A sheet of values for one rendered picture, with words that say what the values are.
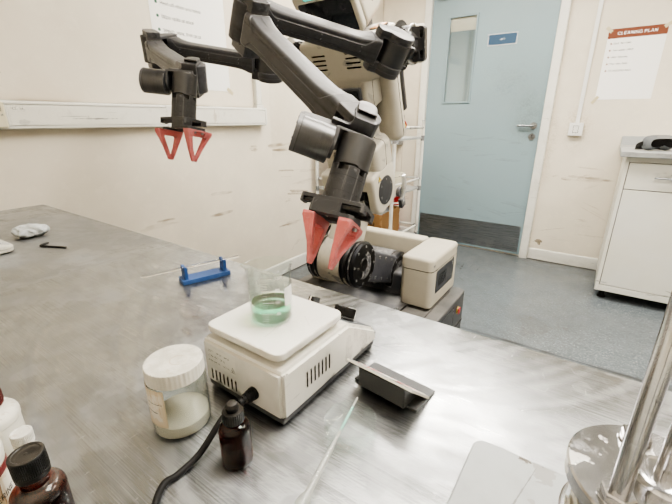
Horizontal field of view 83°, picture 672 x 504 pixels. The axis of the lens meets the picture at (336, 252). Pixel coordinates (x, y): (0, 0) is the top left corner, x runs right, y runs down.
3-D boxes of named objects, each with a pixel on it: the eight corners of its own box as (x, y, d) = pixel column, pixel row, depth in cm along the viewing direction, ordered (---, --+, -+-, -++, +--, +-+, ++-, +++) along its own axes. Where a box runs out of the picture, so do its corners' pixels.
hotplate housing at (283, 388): (307, 319, 63) (306, 275, 61) (376, 345, 56) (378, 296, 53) (191, 394, 46) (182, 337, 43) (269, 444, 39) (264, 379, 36)
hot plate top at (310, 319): (275, 293, 54) (274, 288, 54) (344, 317, 48) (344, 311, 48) (204, 329, 45) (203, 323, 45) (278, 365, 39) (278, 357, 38)
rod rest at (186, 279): (225, 270, 84) (223, 254, 83) (231, 274, 81) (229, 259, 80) (178, 280, 78) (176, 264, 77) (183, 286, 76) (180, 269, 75)
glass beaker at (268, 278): (293, 308, 49) (291, 249, 46) (295, 330, 44) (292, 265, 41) (246, 311, 48) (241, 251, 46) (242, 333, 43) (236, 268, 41)
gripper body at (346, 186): (361, 216, 52) (376, 166, 53) (297, 201, 56) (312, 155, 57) (371, 228, 59) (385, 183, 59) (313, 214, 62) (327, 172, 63)
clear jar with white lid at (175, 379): (200, 394, 46) (192, 337, 43) (220, 424, 42) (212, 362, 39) (147, 417, 42) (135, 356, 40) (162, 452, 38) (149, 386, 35)
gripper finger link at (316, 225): (331, 268, 52) (351, 204, 53) (286, 255, 55) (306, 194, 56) (345, 275, 59) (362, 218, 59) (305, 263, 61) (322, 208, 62)
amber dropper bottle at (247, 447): (250, 471, 36) (244, 412, 34) (218, 472, 36) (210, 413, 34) (255, 446, 39) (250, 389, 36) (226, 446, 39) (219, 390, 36)
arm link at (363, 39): (231, -31, 80) (225, 20, 87) (236, -8, 72) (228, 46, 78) (408, 31, 98) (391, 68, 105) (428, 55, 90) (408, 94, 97)
